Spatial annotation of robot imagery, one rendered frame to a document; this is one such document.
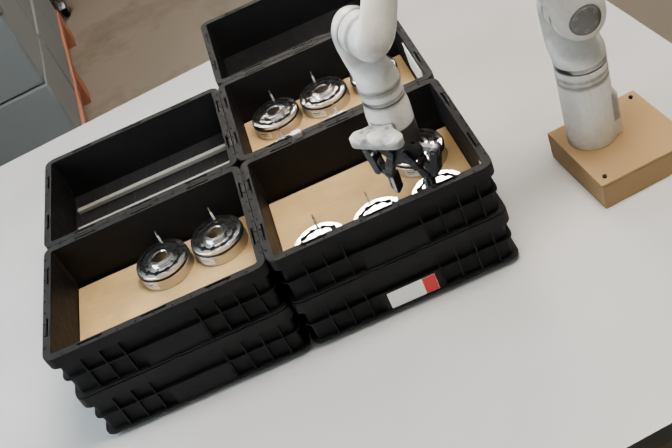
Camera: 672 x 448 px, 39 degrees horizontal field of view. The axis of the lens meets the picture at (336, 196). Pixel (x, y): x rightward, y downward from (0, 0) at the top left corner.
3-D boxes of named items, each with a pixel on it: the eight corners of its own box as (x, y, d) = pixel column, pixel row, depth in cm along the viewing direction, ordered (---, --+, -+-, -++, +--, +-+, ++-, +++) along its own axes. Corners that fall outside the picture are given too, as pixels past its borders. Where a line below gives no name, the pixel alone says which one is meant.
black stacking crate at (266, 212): (451, 125, 181) (435, 78, 174) (509, 216, 158) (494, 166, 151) (263, 208, 182) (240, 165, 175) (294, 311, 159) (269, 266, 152)
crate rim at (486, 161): (438, 85, 175) (435, 75, 174) (498, 174, 152) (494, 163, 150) (243, 172, 176) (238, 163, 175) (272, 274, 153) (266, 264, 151)
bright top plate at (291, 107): (295, 93, 200) (294, 91, 199) (299, 119, 192) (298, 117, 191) (251, 109, 201) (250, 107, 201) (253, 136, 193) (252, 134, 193)
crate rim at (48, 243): (221, 94, 200) (216, 85, 198) (243, 172, 176) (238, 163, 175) (50, 170, 201) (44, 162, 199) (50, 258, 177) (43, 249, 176)
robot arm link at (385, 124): (349, 150, 150) (338, 120, 146) (374, 105, 157) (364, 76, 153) (401, 151, 146) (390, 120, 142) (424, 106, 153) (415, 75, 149)
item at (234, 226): (238, 209, 177) (237, 206, 177) (245, 242, 169) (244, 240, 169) (189, 229, 177) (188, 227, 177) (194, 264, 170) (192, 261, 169)
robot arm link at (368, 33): (354, 64, 137) (380, -29, 132) (325, 45, 144) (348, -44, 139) (392, 69, 141) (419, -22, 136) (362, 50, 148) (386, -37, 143)
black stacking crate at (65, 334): (262, 209, 182) (238, 166, 175) (292, 311, 159) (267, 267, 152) (76, 291, 183) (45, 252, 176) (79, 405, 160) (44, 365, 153)
